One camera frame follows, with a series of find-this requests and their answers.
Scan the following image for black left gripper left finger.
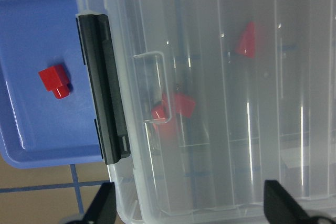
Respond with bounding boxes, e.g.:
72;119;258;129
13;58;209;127
82;182;117;223

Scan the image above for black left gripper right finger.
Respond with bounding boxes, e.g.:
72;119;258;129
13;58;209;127
264;180;315;223

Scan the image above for red block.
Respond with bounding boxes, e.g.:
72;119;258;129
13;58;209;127
38;65;70;99
235;22;256;58
151;93;169;119
174;93;196;118

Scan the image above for clear plastic storage box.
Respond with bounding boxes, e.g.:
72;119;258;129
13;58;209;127
77;0;335;223

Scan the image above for blue plastic tray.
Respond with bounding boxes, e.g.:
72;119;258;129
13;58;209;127
1;0;102;169

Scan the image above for black box latch handle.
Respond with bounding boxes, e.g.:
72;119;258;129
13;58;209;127
76;14;131;165

